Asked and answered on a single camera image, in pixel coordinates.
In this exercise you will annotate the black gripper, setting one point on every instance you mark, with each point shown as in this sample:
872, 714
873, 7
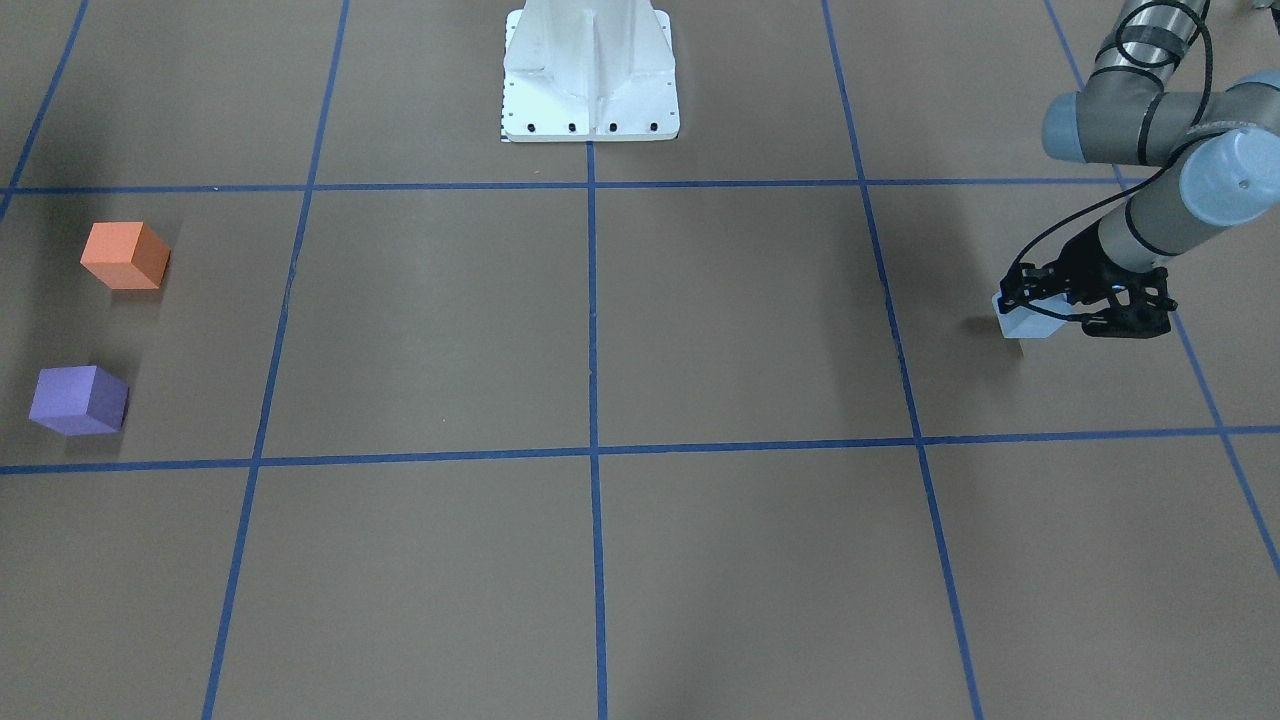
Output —
1077, 264

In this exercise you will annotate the light blue foam block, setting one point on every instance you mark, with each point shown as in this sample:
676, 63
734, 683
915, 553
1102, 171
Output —
1021, 323

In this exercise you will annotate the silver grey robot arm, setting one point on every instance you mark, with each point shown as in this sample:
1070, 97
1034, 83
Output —
1149, 102

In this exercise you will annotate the orange foam block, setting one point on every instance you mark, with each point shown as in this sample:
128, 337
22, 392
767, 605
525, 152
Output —
126, 256

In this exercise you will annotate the purple foam block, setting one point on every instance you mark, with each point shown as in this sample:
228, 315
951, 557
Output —
77, 401

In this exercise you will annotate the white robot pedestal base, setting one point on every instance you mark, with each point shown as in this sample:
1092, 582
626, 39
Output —
589, 71

